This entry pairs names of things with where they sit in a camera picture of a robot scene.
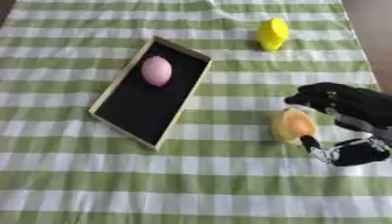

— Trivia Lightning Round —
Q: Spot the tan box with black inside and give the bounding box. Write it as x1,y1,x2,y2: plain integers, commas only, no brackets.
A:
87,35,214,152

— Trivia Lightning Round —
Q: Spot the orange toy fruit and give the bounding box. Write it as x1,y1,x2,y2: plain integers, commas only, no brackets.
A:
269,107,320,146

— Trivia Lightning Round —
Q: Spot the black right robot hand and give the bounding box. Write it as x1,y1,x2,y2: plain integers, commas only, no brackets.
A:
283,81,392,168

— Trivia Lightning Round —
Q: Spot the yellow toy fruit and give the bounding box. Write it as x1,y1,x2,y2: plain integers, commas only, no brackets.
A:
255,17,291,52

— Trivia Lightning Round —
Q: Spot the pink toy fruit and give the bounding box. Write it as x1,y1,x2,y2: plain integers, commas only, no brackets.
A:
139,55,175,88

